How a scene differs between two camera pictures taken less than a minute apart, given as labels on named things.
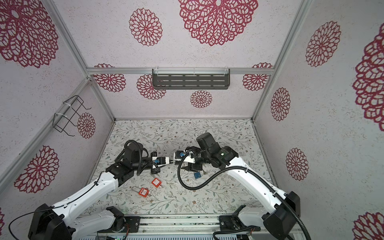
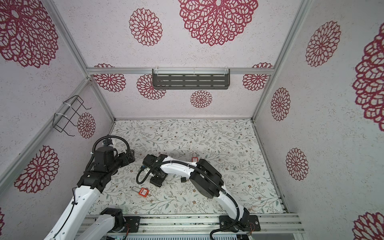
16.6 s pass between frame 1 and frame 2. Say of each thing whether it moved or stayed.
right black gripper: moved
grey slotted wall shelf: stayed
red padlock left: stayed
